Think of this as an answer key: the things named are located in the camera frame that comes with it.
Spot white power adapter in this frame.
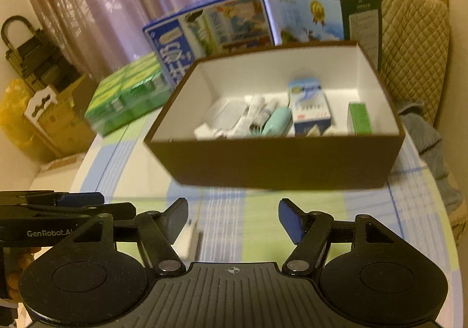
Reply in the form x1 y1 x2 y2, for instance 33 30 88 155
194 123 222 140

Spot mint green handheld fan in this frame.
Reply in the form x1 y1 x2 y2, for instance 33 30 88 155
250 106 292 136

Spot green medicine box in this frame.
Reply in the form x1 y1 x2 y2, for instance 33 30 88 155
347 102 372 135

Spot blue white medicine box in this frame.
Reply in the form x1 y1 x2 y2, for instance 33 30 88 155
288 78 332 136

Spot dark brown spray bottle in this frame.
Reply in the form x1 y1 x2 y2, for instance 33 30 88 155
249 98 279 133

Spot clear plastic container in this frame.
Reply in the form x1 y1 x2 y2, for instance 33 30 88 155
205 98 247 131

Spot white lotion tube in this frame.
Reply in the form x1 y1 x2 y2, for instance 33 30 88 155
228 95 265 138

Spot white cube USB charger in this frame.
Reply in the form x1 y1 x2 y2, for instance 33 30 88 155
173 220 202 263

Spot plaid tablecloth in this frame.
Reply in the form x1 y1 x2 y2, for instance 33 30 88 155
71 114 462 300

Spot brown cardboard storage box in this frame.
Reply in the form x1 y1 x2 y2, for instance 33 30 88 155
144 41 405 190

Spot brown cardboard carton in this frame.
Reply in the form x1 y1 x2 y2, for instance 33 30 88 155
24 76 97 158

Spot yellow plastic bag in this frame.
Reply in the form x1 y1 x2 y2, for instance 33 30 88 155
1 78 56 163

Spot black folding cart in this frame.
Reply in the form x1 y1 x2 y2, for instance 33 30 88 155
1 15 81 93

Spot green shrink-wrapped box pack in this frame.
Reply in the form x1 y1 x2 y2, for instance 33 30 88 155
85 53 171 137

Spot grey cloth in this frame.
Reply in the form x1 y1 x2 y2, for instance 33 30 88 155
397 102 463 215

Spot light blue milk carton box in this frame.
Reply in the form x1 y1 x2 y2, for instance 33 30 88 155
269 0 382 68

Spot beige quilted chair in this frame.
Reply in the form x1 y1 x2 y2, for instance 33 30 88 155
379 0 450 124

